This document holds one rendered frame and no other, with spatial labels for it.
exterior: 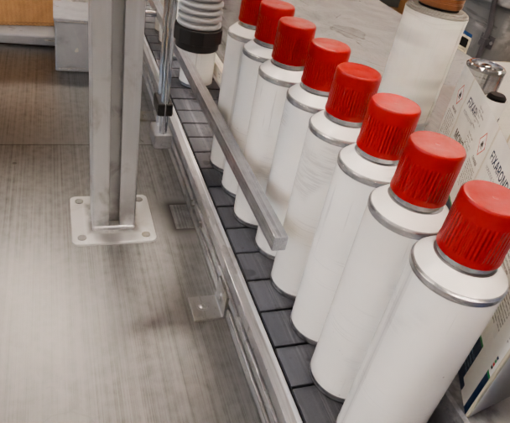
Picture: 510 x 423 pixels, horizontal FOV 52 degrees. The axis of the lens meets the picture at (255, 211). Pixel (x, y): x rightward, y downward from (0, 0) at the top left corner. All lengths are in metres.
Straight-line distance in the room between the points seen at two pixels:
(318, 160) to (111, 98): 0.22
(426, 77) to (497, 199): 0.50
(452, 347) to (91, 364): 0.29
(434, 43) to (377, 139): 0.42
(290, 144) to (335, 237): 0.10
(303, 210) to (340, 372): 0.13
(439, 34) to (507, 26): 2.22
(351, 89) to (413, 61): 0.38
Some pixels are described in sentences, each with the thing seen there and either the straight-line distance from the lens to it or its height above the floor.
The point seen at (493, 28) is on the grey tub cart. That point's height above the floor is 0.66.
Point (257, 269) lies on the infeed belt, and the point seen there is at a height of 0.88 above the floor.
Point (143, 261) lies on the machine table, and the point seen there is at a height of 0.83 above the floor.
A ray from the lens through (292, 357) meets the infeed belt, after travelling 0.43.
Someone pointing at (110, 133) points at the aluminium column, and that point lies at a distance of 0.54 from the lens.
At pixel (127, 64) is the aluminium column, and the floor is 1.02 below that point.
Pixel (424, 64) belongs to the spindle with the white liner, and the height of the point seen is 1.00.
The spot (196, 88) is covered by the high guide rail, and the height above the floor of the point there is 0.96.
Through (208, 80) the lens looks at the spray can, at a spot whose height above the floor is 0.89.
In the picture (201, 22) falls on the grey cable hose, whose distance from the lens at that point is 0.38.
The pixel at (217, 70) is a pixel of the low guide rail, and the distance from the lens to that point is 0.84.
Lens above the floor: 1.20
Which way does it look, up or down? 35 degrees down
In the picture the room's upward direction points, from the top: 12 degrees clockwise
